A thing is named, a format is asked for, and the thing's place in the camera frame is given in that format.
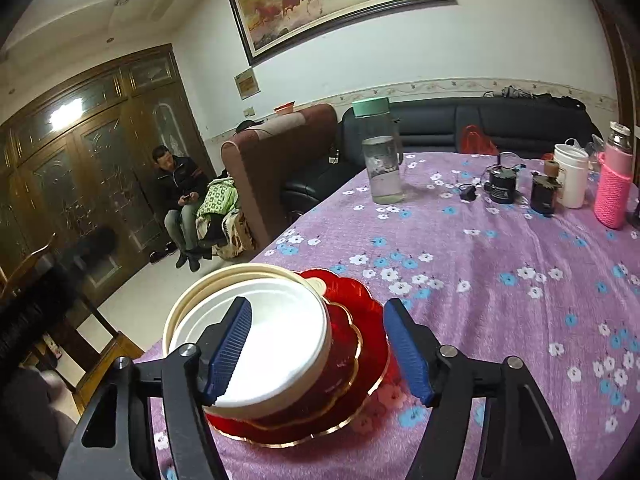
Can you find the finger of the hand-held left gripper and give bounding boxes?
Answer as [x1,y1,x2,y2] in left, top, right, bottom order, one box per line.
[55,227,118,281]

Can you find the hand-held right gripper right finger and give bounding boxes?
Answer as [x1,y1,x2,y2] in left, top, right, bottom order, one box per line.
[382,298,571,480]

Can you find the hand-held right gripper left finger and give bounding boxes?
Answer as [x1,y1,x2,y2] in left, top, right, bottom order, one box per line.
[57,296,253,480]

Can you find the red scalloped plate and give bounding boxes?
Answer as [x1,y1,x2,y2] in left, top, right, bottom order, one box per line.
[207,268,391,448]

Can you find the white bowl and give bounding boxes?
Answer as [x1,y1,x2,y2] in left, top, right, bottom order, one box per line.
[167,280,333,407]

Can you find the red gold-rimmed bowl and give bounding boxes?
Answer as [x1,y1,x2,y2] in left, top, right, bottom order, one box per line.
[205,280,362,433]

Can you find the cream plastic strainer basket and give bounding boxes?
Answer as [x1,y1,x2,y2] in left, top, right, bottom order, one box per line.
[162,263,333,418]

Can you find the purple floral tablecloth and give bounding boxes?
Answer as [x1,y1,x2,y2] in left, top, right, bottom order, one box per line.
[135,152,640,480]

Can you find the wooden glass-panel doors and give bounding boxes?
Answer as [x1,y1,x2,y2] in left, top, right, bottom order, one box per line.
[0,44,211,311]

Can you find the floral blanket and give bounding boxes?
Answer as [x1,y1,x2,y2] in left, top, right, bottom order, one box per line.
[197,210,256,261]

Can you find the green patterned cloth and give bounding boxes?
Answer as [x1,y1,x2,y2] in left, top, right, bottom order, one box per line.
[196,180,238,216]

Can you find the maroon armchair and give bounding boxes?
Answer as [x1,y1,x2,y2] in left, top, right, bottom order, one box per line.
[221,104,338,251]

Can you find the clear bottle with green lid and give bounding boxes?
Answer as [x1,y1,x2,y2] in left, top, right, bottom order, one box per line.
[351,96,405,206]

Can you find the black round device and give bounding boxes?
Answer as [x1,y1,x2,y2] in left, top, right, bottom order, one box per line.
[482,152,521,205]

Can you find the dark jar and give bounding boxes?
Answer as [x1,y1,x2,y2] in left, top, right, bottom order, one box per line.
[530,160,558,217]

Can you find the red bag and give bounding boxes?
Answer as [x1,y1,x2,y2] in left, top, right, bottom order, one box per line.
[460,125,499,156]

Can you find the black leather sofa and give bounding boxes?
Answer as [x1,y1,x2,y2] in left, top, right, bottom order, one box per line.
[282,97,606,218]

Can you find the white cup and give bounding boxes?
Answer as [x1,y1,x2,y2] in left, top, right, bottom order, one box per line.
[553,144,591,209]

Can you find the pink knitted bottle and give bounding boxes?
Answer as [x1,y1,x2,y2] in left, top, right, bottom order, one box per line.
[594,121,635,231]

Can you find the grey cloth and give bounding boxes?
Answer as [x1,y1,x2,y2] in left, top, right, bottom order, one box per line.
[482,85,551,100]

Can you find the framed horse painting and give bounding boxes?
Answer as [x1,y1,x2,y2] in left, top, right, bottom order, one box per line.
[227,0,458,67]

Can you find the wall notice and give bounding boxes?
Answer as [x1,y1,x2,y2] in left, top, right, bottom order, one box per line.
[234,67,261,101]

